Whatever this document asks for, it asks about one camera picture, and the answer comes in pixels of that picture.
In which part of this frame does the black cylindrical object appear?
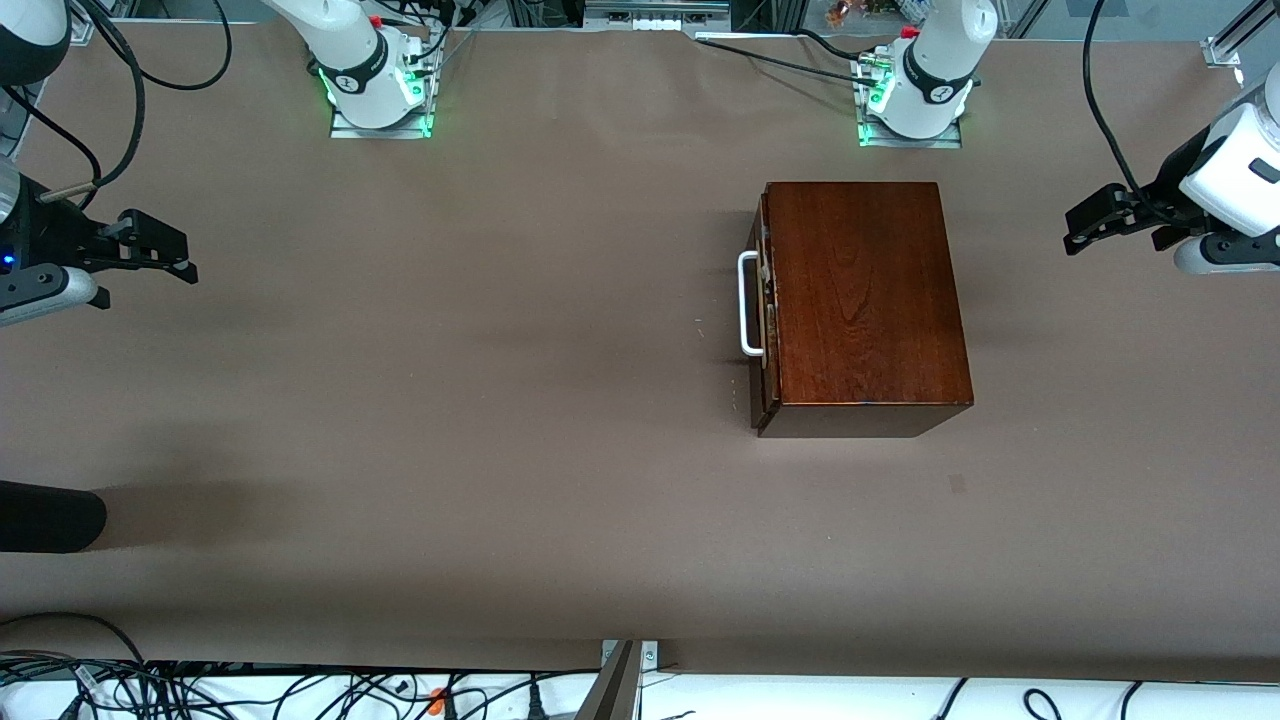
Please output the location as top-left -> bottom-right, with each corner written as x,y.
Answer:
0,480 -> 109,554

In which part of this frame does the short black table cable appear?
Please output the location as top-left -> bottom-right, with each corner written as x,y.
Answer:
795,28 -> 871,61

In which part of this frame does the black cable with silver plug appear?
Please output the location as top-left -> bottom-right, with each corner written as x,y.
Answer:
40,0 -> 149,207

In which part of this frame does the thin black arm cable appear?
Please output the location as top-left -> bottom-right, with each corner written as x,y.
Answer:
0,84 -> 103,187

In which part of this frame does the white power strip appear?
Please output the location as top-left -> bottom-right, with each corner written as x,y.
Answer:
583,0 -> 733,33

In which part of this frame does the silver aluminium frame profile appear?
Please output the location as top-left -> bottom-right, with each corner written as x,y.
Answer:
1203,0 -> 1280,71

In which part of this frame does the dark brown wooden cabinet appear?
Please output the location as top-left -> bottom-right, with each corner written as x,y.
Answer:
752,180 -> 976,439

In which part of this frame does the wooden drawer with white handle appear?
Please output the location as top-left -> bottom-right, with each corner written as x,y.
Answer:
738,190 -> 783,431

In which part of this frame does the looping black arm cable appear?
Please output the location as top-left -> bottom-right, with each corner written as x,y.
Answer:
100,0 -> 235,92

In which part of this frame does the grey aluminium profile bar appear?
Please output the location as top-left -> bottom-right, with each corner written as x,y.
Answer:
575,639 -> 661,720

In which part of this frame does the long black table cable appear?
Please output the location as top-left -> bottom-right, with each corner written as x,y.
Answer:
694,38 -> 883,89

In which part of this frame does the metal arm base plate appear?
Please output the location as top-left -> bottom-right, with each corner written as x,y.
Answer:
854,55 -> 964,150
329,60 -> 437,140

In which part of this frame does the black floor cable loop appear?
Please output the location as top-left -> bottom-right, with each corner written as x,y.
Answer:
0,611 -> 148,667

